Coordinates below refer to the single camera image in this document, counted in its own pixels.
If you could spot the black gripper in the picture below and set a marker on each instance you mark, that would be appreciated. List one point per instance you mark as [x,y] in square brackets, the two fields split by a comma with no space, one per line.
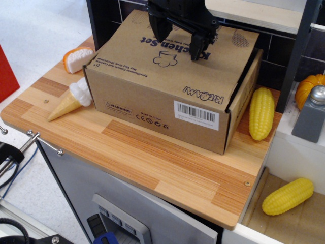
[191,16]

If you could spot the brown cardboard box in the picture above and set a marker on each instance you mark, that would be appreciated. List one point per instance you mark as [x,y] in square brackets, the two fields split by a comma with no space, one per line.
[156,85]

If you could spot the yellow toy corn on counter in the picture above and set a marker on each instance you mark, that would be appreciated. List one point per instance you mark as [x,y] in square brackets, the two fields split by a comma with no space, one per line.
[261,113]

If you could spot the orange white toy bread slice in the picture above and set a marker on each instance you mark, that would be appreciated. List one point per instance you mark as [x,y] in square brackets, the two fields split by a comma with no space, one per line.
[76,58]

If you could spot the toy ice cream cone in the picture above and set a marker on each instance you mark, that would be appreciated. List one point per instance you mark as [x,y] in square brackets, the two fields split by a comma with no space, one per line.
[79,95]

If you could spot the orange toy pumpkin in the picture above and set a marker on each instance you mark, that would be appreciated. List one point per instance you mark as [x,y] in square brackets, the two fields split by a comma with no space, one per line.
[304,88]

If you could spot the grey salt shaker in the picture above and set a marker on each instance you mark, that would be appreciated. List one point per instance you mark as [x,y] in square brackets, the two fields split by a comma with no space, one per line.
[311,118]

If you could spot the red box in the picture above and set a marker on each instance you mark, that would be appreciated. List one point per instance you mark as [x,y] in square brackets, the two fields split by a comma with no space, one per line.
[9,83]

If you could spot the yellow toy corn in sink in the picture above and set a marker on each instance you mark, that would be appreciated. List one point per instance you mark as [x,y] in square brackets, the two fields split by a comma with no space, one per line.
[288,197]

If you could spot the grey oven control panel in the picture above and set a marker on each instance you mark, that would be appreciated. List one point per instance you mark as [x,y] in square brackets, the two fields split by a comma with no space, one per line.
[126,228]

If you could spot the blue black clamp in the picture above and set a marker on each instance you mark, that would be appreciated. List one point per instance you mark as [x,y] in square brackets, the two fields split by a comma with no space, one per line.
[99,232]

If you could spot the metal towel rail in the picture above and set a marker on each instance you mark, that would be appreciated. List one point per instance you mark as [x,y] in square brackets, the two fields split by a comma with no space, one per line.
[16,156]

